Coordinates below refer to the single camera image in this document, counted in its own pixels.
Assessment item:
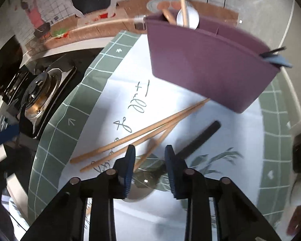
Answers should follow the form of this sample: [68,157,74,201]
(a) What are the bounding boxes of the black gas stove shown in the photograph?
[0,55,77,138]

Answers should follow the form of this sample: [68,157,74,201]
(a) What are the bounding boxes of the blue plastic spoon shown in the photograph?
[262,54,293,68]

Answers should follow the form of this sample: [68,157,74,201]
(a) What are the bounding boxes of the green and white tablecloth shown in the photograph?
[27,30,299,241]

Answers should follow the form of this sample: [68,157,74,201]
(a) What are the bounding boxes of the white ceramic spoon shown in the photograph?
[176,7,200,29]

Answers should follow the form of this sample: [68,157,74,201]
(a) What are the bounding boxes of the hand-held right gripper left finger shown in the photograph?
[21,144,136,241]

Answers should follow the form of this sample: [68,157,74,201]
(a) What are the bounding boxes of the black wok yellow handle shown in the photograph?
[0,35,23,98]

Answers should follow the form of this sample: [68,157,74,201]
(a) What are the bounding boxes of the purple utensil holder box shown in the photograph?
[144,12,283,114]

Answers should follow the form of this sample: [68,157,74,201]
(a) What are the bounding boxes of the black handled metal spoon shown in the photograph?
[127,120,221,202]

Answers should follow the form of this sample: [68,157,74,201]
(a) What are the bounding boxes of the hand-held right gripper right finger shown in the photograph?
[164,144,281,241]

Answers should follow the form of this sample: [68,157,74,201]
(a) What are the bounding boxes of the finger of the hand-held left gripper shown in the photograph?
[0,124,20,148]

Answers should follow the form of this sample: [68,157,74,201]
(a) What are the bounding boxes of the wooden spoon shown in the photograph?
[162,9,177,26]

